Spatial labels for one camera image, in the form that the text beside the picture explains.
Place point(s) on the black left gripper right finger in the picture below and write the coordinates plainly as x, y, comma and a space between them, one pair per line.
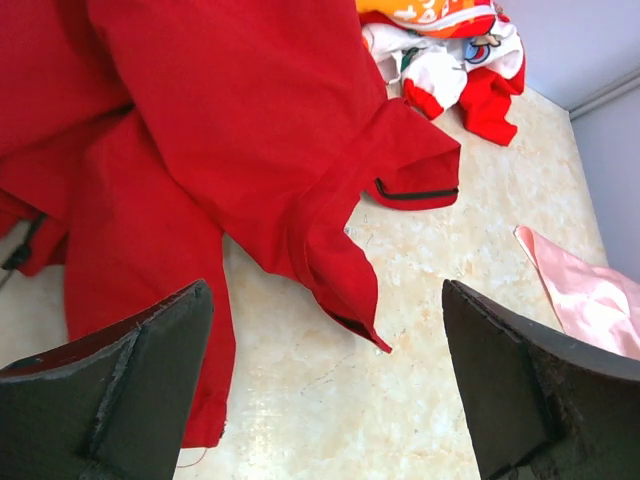
539, 404

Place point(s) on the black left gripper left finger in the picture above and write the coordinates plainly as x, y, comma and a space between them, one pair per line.
111, 405

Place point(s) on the red jacket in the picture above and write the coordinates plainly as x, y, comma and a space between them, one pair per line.
135, 135

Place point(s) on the pink satin cloth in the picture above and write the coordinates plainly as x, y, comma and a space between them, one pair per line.
596, 305

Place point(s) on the rainbow white red garment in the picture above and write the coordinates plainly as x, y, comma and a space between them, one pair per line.
449, 53

